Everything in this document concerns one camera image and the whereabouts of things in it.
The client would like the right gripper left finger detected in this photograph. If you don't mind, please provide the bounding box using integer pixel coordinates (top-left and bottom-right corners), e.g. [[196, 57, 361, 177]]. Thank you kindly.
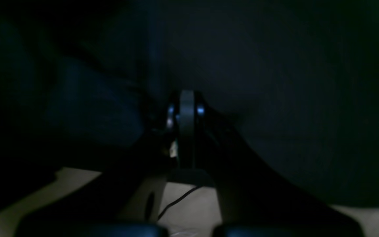
[[15, 91, 188, 237]]

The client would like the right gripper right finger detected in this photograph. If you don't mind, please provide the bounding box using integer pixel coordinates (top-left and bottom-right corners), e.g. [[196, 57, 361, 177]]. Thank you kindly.
[[188, 91, 364, 237]]

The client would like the dark grey T-shirt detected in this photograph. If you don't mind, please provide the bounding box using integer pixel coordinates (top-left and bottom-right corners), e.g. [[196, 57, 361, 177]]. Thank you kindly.
[[0, 0, 168, 211]]

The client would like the black table cloth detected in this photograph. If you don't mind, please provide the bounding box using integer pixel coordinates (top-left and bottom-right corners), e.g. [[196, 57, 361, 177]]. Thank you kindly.
[[155, 0, 379, 207]]

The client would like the black floor cable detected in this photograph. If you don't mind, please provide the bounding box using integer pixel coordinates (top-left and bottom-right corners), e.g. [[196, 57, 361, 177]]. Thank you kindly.
[[157, 185, 203, 222]]

